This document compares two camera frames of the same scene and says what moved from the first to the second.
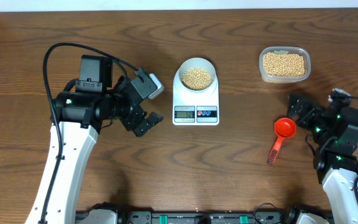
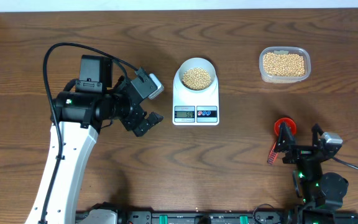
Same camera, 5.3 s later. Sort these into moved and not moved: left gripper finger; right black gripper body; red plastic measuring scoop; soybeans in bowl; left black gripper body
Moved: right black gripper body
Not moved: soybeans in bowl; left black gripper body; red plastic measuring scoop; left gripper finger
